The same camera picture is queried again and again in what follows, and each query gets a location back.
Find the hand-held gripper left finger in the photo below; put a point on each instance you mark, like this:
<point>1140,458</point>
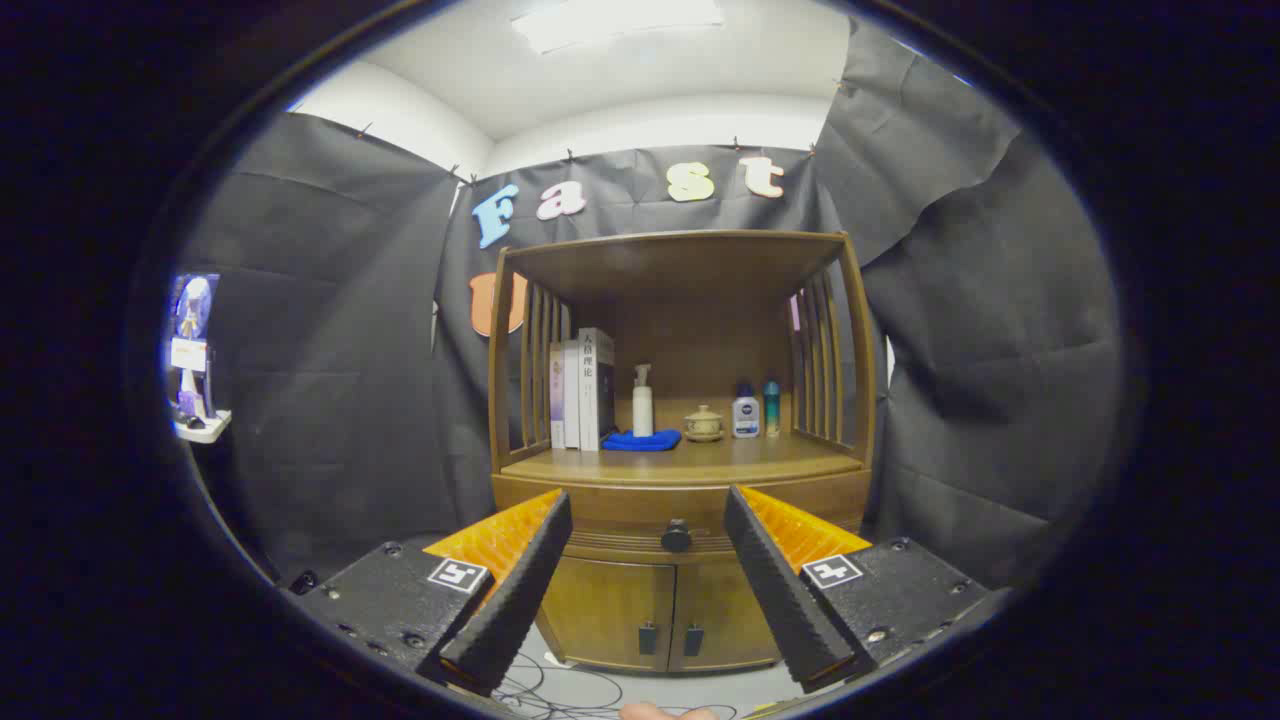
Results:
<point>515,600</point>

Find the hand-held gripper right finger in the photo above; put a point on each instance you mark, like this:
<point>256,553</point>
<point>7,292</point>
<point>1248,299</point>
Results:
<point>780,590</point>

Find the black drawer knob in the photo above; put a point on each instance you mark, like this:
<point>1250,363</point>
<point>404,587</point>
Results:
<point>676,535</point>

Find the wooden drawer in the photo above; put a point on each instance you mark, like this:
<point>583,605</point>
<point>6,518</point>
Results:
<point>640,505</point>

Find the wooden cabinet door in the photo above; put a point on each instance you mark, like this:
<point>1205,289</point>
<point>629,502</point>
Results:
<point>725,610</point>
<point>600,610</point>

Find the wooden countertop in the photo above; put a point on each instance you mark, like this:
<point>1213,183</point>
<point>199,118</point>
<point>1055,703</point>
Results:
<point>720,458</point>

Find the wooden cabinet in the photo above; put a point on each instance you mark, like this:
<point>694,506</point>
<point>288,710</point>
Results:
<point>700,330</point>

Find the white lotion bottle blue cap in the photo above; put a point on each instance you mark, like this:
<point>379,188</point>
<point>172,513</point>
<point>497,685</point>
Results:
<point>746,415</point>

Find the teal slim bottle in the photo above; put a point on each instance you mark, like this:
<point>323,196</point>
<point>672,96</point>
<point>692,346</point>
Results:
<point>772,410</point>

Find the beige lidded teacup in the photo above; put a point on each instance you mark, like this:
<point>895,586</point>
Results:
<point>703,423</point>

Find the blue folded cloth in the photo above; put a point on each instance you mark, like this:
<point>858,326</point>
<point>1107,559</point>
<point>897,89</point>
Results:
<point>640,441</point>

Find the pale purple book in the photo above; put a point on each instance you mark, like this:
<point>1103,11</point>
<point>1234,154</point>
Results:
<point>556,400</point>

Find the thin white book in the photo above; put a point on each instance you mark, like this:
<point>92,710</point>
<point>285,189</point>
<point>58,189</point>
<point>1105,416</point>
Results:
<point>572,400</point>

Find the thick white and black book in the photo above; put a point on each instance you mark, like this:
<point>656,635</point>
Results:
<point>597,390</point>

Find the white pump bottle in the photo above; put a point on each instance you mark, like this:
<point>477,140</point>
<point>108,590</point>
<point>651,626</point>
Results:
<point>642,410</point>

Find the cluttered white stand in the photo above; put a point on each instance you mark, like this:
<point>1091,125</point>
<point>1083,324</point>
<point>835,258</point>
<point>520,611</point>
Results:
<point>192,355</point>

